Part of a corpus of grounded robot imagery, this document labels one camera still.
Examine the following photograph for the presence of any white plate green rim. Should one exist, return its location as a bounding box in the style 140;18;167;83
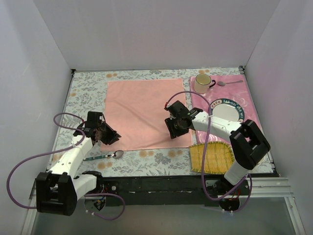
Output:
211;98;245;122

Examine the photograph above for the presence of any yellow bamboo tray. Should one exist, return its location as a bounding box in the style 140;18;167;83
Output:
189;141;235;175

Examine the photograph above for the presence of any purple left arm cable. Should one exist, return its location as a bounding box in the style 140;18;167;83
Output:
6;113;126;220

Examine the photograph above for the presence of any green handled metal spoon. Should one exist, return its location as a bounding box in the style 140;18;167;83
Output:
83;150;124;161

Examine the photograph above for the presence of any pink floral placemat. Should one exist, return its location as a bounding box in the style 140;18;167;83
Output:
189;74;266;147

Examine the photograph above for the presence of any white mug black rim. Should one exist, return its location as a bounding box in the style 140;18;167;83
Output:
194;73;216;94

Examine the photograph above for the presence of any peach satin napkin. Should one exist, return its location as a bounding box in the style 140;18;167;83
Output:
100;79;192;151

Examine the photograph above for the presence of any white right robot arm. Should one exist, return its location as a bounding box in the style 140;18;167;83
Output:
164;101;270;195

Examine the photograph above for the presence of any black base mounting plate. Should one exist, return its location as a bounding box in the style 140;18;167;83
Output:
94;175;249;211

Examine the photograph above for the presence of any small silver spoon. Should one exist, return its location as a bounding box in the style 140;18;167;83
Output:
217;80;244;87

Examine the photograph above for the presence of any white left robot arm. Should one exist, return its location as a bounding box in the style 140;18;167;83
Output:
36;111;121;216

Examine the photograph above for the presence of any floral patterned tablecloth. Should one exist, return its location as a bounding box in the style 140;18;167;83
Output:
47;67;274;178

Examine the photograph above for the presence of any aluminium frame rail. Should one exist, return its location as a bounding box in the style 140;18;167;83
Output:
22;178;305;235

